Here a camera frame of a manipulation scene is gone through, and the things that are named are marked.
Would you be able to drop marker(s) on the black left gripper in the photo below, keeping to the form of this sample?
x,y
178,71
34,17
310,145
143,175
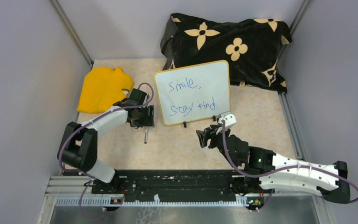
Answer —
x,y
148,121

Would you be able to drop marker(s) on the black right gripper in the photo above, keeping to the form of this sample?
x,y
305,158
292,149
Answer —
x,y
204,135

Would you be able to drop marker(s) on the white blue marker pen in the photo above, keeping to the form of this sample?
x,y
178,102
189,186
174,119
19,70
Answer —
x,y
146,135

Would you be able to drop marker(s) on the yellow framed whiteboard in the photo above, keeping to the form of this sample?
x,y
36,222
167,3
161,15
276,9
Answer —
x,y
194,92

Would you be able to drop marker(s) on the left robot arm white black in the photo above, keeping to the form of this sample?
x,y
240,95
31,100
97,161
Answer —
x,y
79,145

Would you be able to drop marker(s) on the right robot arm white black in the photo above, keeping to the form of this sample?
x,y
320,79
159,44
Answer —
x,y
272,170

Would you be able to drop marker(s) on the yellow cloth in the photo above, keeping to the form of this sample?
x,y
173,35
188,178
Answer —
x,y
102,87

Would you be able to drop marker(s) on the black floral blanket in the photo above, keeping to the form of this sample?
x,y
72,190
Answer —
x,y
251,47

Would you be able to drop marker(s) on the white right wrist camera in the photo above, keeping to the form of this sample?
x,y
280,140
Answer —
x,y
225,121

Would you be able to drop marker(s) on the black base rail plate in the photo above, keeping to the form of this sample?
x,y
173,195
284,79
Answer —
x,y
180,186

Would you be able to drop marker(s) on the white perforated cable tray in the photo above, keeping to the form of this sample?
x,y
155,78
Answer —
x,y
107,201

